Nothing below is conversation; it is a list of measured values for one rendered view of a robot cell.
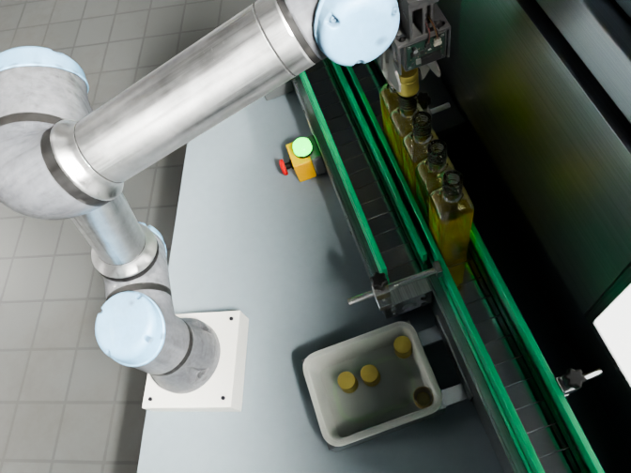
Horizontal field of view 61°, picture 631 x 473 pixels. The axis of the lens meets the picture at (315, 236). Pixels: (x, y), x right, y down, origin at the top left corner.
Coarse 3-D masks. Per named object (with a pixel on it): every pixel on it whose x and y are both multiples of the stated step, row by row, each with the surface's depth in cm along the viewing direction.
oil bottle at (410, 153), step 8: (432, 128) 88; (408, 136) 88; (432, 136) 87; (408, 144) 88; (416, 144) 87; (424, 144) 86; (408, 152) 88; (416, 152) 87; (424, 152) 86; (408, 160) 90; (416, 160) 88; (408, 168) 93; (408, 176) 96; (408, 184) 99; (416, 200) 99
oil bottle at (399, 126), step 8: (392, 112) 91; (392, 120) 91; (400, 120) 89; (408, 120) 89; (392, 128) 93; (400, 128) 90; (408, 128) 89; (392, 136) 96; (400, 136) 91; (392, 144) 99; (400, 144) 93; (400, 152) 95; (400, 160) 98; (400, 168) 101
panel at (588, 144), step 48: (480, 0) 76; (528, 0) 65; (480, 48) 82; (528, 48) 67; (480, 96) 90; (528, 96) 72; (576, 96) 60; (528, 144) 78; (576, 144) 64; (624, 144) 55; (528, 192) 85; (576, 192) 69; (624, 192) 58; (576, 240) 74; (624, 240) 62; (576, 288) 80; (624, 288) 66; (624, 384) 76
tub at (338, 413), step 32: (320, 352) 101; (352, 352) 104; (384, 352) 106; (416, 352) 99; (320, 384) 104; (384, 384) 103; (416, 384) 102; (320, 416) 96; (352, 416) 102; (384, 416) 101; (416, 416) 93
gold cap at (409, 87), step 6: (402, 66) 81; (402, 72) 80; (408, 72) 80; (414, 72) 80; (402, 78) 80; (408, 78) 80; (414, 78) 80; (402, 84) 81; (408, 84) 81; (414, 84) 82; (402, 90) 83; (408, 90) 82; (414, 90) 83; (402, 96) 84; (408, 96) 83
